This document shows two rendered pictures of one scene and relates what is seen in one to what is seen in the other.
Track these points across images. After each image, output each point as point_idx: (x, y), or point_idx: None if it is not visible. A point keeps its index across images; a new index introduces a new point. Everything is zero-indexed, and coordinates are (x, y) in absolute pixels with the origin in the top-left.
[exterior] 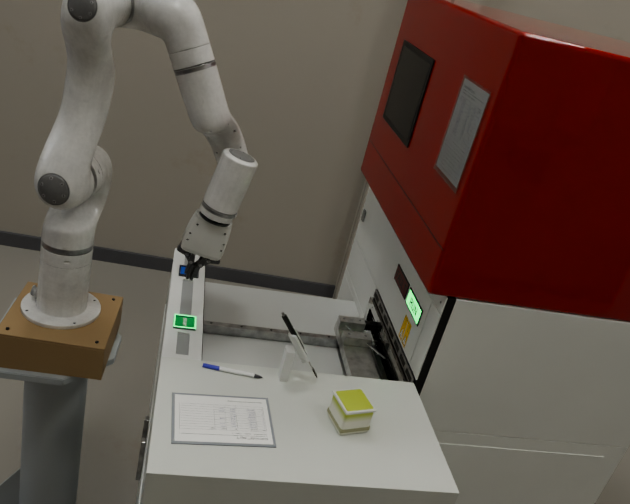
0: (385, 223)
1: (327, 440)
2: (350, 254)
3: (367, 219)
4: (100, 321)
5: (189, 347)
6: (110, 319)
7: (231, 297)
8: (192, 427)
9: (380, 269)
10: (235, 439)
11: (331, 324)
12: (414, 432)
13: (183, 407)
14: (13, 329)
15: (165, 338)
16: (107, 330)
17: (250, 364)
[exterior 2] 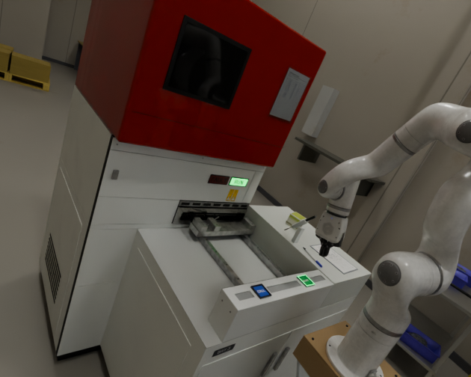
0: (173, 163)
1: (306, 231)
2: (96, 212)
3: (126, 173)
4: (334, 333)
5: (316, 275)
6: (327, 330)
7: (196, 296)
8: (347, 265)
9: (181, 189)
10: (336, 253)
11: (179, 241)
12: (276, 210)
13: (345, 268)
14: (392, 372)
15: (323, 286)
16: (335, 326)
17: (254, 276)
